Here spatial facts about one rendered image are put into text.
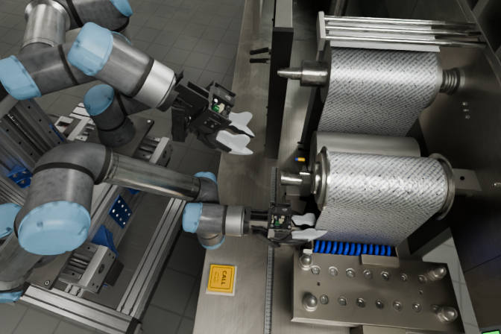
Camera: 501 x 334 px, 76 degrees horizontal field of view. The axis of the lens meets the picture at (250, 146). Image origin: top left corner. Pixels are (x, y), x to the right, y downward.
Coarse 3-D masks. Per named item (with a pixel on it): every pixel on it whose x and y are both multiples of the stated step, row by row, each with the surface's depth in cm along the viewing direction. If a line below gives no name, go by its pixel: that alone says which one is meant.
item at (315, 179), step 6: (318, 162) 73; (312, 168) 74; (318, 168) 71; (312, 174) 73; (318, 174) 70; (312, 180) 73; (318, 180) 70; (312, 186) 72; (318, 186) 70; (312, 192) 72
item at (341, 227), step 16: (320, 224) 79; (336, 224) 79; (352, 224) 78; (368, 224) 77; (384, 224) 76; (400, 224) 76; (416, 224) 75; (336, 240) 87; (352, 240) 86; (368, 240) 85; (384, 240) 85; (400, 240) 84
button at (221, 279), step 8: (216, 272) 93; (224, 272) 93; (232, 272) 93; (216, 280) 91; (224, 280) 91; (232, 280) 92; (208, 288) 90; (216, 288) 90; (224, 288) 90; (232, 288) 91
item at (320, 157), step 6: (318, 156) 74; (324, 156) 71; (324, 162) 69; (438, 162) 71; (324, 168) 68; (324, 174) 68; (444, 174) 67; (324, 180) 68; (324, 186) 68; (318, 192) 71; (324, 192) 68; (318, 198) 70; (444, 198) 67
